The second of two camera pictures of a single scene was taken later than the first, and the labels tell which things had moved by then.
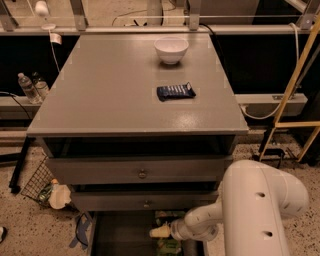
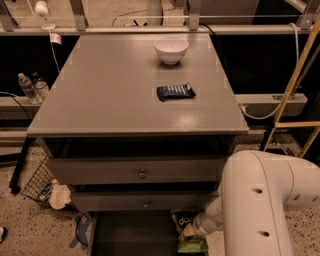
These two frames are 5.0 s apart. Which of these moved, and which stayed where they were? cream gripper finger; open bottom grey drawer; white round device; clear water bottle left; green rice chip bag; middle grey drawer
Moved: green rice chip bag; cream gripper finger
Stayed: open bottom grey drawer; middle grey drawer; clear water bottle left; white round device
